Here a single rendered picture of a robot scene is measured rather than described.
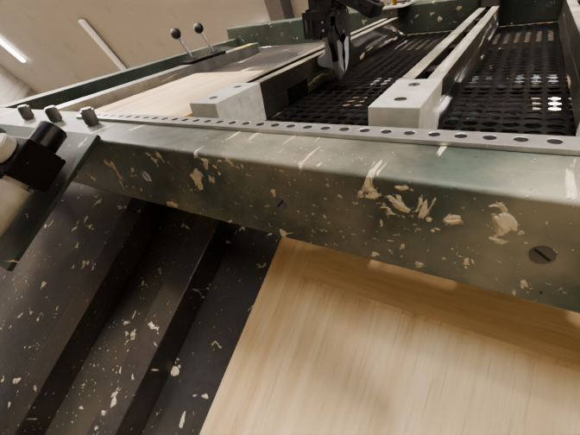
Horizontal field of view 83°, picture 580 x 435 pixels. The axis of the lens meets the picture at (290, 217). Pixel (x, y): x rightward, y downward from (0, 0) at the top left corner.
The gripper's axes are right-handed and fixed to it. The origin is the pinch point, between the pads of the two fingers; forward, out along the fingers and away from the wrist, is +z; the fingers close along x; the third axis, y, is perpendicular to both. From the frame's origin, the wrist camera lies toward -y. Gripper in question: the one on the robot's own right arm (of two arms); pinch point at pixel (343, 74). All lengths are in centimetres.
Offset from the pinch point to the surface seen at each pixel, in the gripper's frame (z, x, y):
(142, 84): -2, 7, 66
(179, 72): -1, -8, 66
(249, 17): -3, -321, 274
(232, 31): -7, -72, 92
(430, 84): -4.6, 27.9, -25.3
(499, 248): 3, 50, -36
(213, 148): -2.7, 48.6, -3.7
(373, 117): -3.3, 37.5, -21.0
